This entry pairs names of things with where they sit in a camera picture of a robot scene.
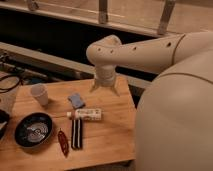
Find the blue cloth piece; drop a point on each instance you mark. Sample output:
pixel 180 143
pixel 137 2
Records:
pixel 76 101

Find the white tube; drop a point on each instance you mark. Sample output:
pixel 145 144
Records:
pixel 86 114

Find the red small tool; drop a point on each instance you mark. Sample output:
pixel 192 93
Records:
pixel 62 139

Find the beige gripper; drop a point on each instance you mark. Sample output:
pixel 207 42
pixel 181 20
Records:
pixel 105 76

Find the black bowl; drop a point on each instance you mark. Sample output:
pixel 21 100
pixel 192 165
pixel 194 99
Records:
pixel 33 130

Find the white ceramic cup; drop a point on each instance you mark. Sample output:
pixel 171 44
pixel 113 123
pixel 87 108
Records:
pixel 39 92

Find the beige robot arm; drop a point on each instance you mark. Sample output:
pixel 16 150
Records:
pixel 174 120

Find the dark object at left edge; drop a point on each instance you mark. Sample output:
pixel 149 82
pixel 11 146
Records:
pixel 4 119

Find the metal rail frame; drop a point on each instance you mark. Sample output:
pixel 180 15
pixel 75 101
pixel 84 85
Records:
pixel 152 17

